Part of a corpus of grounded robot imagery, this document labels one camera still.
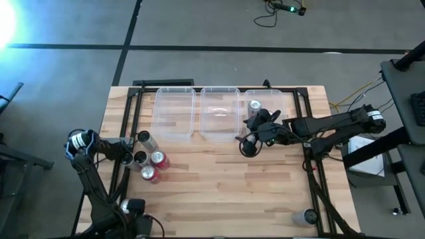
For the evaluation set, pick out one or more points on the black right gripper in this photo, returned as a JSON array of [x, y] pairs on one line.
[[272, 132]]

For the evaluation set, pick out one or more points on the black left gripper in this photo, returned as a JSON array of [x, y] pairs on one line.
[[142, 225]]

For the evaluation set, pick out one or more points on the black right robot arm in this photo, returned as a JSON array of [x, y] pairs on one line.
[[332, 123]]

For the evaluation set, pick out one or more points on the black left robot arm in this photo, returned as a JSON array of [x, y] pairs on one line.
[[89, 179]]

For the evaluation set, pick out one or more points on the soda can with silver top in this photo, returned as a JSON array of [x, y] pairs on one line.
[[254, 105]]

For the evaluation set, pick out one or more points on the clear plastic bin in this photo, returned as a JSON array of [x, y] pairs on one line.
[[172, 113], [272, 98], [219, 113]]

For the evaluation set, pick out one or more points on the black clamp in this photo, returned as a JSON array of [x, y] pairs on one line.
[[266, 83]]

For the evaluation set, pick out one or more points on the black box behind table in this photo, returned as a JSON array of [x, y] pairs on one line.
[[162, 82]]

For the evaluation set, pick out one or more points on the black power strip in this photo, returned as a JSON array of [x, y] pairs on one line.
[[282, 6]]

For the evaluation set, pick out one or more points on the small black adapter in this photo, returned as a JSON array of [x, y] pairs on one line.
[[301, 12]]

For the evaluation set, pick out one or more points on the white paper sheet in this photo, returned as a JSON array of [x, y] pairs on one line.
[[368, 166]]

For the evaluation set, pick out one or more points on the black desk leg bar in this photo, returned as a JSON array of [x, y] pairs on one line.
[[375, 147]]

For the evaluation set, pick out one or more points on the black metal stand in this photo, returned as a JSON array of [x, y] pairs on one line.
[[33, 160]]

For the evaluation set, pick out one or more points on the gray desk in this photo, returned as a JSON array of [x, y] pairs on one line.
[[401, 99]]

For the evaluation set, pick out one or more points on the black keyboard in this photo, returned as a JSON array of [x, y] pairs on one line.
[[418, 108]]

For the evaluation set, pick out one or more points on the black pole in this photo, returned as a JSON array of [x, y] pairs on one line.
[[410, 56]]

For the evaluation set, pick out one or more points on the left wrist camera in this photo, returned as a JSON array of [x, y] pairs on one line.
[[136, 206]]

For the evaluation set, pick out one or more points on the black aluminium rig frame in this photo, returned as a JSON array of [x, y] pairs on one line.
[[147, 89]]

